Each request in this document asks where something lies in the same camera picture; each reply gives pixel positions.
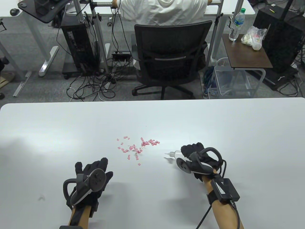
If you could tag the person's right hand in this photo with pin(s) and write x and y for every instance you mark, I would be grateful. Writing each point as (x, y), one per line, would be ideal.
(190, 149)

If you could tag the person's left hand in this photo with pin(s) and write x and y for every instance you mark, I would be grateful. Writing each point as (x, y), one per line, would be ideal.
(91, 167)

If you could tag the clear conical bottle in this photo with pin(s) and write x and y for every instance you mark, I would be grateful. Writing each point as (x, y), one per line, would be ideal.
(176, 154)

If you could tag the pile of pink paper scraps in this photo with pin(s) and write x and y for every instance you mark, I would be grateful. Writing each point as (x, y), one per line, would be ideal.
(143, 143)

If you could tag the person's right forearm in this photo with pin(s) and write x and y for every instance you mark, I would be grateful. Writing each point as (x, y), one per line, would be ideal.
(221, 214)

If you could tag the person's left forearm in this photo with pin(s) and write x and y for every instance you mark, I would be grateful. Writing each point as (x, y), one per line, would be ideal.
(87, 215)

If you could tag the clear water bottle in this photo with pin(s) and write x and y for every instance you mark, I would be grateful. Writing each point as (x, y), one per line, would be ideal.
(234, 31)

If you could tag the grey black hand controller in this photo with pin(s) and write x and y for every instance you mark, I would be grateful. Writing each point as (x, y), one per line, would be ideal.
(97, 179)
(197, 167)

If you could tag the clear plastic bin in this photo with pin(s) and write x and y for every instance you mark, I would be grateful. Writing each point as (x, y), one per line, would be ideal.
(224, 81)

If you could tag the black mesh office chair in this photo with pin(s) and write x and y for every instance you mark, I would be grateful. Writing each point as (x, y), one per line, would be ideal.
(171, 59)

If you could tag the brown side table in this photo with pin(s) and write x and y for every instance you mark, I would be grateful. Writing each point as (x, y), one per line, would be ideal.
(247, 57)

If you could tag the black power strip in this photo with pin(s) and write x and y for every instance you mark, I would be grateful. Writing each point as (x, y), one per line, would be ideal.
(121, 57)

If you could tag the tan slipper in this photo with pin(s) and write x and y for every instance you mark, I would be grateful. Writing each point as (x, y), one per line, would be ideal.
(7, 80)

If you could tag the white plastic bag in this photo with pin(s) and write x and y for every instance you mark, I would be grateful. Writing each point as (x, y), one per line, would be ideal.
(252, 38)

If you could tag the black perforated computer tower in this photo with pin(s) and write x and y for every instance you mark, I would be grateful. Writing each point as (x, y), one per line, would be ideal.
(281, 35)

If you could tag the black computer mouse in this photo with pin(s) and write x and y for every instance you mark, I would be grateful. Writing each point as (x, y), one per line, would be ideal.
(14, 12)

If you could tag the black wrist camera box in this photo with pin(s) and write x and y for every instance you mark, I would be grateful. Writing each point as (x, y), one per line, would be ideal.
(69, 227)
(224, 190)

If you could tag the aluminium frame post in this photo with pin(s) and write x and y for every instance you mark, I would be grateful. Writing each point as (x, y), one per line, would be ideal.
(99, 35)
(215, 33)

